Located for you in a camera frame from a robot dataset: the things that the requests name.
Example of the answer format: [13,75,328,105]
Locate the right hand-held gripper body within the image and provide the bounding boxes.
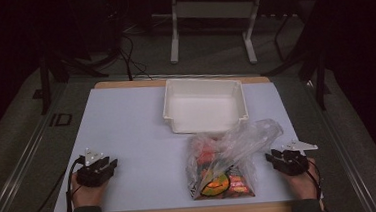
[275,137,320,178]

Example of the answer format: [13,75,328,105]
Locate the yellow snack packet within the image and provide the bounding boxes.
[199,172,232,198]

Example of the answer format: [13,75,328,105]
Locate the person's right hand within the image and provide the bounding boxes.
[281,158,321,203]

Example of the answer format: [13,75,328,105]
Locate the red black chips packet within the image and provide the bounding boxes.
[192,140,255,201]

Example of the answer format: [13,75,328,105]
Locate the black floor cables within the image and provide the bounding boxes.
[116,29,154,83]

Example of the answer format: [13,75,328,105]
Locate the white metal desk frame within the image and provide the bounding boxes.
[150,0,269,72]

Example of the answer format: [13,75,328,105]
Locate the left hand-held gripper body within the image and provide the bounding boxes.
[74,146,113,189]

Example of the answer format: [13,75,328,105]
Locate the white table mat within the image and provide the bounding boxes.
[44,72,325,212]

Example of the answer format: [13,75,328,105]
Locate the metal floor rail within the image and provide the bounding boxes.
[0,91,71,212]
[303,75,376,212]

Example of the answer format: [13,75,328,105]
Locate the person's left hand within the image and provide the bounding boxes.
[69,171,107,209]

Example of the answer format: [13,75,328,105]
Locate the black metal stand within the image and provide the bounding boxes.
[257,0,334,116]
[36,46,112,116]

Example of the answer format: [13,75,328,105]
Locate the clear plastic bag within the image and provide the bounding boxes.
[181,117,288,202]

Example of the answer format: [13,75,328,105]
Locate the white plastic bin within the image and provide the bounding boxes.
[159,73,251,137]

